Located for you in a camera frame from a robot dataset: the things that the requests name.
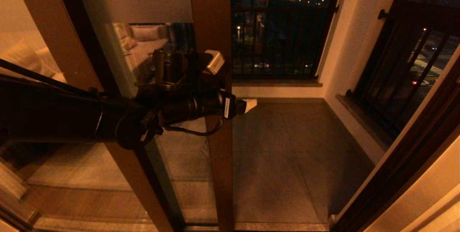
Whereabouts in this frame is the fixed glass door brown frame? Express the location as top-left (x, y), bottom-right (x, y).
top-left (0, 0), bottom-right (176, 232)

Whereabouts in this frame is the black metal balcony railing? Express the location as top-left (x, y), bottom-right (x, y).
top-left (347, 0), bottom-right (460, 146)
top-left (232, 0), bottom-right (342, 79)

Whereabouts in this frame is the dark brown door jamb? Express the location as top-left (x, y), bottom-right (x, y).
top-left (329, 49), bottom-right (460, 232)

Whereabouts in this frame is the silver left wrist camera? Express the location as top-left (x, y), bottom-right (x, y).
top-left (203, 49), bottom-right (226, 75)

